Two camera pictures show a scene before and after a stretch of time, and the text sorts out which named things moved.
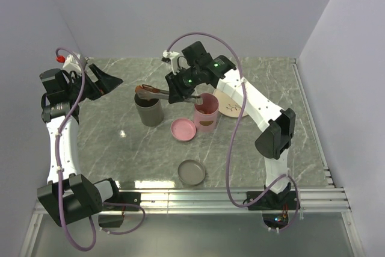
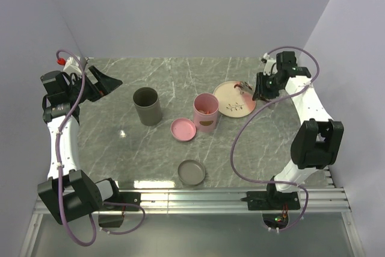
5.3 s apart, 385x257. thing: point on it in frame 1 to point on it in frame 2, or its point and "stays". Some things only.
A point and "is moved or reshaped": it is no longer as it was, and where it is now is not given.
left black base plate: [131, 198] stays
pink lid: [183, 129] stays
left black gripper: [105, 83] stays
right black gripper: [177, 92] to [260, 92]
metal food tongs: [148, 93] is moved or reshaped
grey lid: [190, 172] stays
